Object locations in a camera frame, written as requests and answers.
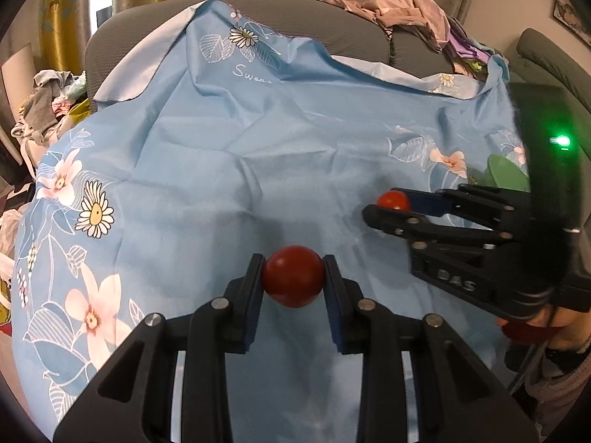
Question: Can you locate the grey sofa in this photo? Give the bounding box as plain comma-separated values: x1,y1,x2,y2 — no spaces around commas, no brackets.
84,0,490,102

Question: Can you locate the yellow patterned curtain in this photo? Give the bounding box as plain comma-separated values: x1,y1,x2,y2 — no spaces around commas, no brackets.
39,0,227,75

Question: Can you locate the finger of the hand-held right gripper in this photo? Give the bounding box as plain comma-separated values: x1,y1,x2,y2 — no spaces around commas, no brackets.
362,204,509,254
389,183,532,231

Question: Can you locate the grey-green armchair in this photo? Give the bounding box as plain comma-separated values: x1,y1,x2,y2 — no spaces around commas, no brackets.
505,28,591,116

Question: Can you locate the pink-grey garment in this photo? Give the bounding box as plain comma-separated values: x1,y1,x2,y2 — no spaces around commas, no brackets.
314,0,451,54

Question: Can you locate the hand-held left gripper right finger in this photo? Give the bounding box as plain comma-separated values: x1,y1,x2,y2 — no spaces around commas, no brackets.
322,254,541,443

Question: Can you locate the framed wall picture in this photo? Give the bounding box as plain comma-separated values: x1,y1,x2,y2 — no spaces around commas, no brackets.
551,0,591,47

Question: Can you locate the green bowl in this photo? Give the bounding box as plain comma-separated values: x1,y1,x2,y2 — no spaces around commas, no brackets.
487,153,532,193

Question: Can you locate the purple garment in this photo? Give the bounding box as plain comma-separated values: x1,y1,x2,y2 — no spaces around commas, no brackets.
445,28,497,63

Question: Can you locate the person's right forearm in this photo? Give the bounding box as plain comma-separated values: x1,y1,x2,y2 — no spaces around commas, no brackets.
496,281,591,439

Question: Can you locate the pile of mixed clothes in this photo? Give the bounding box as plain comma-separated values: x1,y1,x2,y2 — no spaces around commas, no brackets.
11,68,90,158

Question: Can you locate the small red tomato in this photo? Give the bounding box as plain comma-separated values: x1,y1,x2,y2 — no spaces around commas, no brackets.
377,191,411,212

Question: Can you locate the dark red plum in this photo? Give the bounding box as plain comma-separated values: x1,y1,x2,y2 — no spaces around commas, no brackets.
261,245,325,309

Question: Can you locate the blue floral bed sheet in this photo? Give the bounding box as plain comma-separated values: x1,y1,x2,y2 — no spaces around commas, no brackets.
11,0,532,443

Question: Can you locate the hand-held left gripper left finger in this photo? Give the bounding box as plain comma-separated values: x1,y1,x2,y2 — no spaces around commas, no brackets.
53,253,266,443

